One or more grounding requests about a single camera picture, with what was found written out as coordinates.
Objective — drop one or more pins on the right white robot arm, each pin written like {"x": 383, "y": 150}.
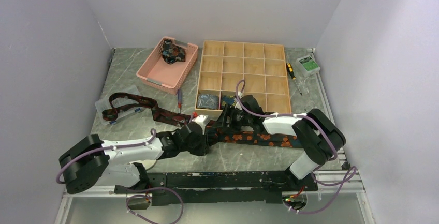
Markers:
{"x": 317, "y": 135}

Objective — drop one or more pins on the crumpled floral tie in basket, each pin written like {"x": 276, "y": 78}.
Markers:
{"x": 172, "y": 53}

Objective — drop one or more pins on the rolled blue yellow tie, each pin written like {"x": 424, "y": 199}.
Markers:
{"x": 227, "y": 100}

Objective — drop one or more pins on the red blue screwdriver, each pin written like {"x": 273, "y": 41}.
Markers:
{"x": 179, "y": 96}

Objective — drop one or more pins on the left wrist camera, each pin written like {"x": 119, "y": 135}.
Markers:
{"x": 201, "y": 120}

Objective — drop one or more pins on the pink plastic basket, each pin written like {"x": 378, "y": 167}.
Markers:
{"x": 156, "y": 73}

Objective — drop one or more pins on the white tape roll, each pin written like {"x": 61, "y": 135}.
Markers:
{"x": 148, "y": 164}

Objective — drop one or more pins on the red patterned dark tie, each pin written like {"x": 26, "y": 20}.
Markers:
{"x": 158, "y": 114}

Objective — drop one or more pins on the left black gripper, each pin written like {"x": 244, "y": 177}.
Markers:
{"x": 204, "y": 147}

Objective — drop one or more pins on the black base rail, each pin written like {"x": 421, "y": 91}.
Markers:
{"x": 218, "y": 187}

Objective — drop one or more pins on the green white small box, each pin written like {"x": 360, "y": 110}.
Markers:
{"x": 307, "y": 65}

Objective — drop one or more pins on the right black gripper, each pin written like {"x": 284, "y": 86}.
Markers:
{"x": 230, "y": 111}

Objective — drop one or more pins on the wooden compartment tray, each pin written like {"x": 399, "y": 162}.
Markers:
{"x": 262, "y": 66}

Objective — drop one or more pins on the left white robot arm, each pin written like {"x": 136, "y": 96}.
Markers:
{"x": 97, "y": 162}

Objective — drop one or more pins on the rolled grey-blue tie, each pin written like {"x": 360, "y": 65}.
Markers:
{"x": 208, "y": 101}

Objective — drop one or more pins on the yellow black screwdriver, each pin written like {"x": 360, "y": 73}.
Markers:
{"x": 291, "y": 73}

